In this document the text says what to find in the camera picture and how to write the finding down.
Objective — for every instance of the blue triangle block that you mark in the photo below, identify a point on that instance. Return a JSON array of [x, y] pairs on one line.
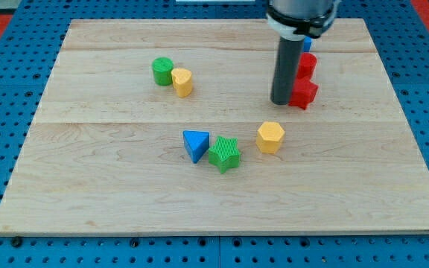
[[196, 143]]

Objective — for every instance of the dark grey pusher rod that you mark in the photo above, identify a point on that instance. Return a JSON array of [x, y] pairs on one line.
[[286, 67]]

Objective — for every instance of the green star block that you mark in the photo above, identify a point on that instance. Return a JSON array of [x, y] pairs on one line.
[[224, 154]]

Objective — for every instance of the yellow hexagon block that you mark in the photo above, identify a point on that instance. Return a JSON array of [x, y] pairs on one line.
[[270, 136]]

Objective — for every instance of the yellow heart block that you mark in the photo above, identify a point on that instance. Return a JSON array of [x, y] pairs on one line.
[[182, 82]]

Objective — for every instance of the wooden board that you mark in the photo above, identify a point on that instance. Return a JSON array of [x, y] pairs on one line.
[[105, 156]]

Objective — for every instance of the green cylinder block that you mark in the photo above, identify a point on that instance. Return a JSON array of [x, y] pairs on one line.
[[161, 68]]

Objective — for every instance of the red star block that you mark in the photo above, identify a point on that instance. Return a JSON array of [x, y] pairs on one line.
[[303, 93]]

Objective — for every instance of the red cylinder block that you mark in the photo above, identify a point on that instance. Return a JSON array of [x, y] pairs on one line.
[[307, 65]]

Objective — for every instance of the blue block behind rod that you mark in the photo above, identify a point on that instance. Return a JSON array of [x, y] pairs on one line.
[[307, 44]]

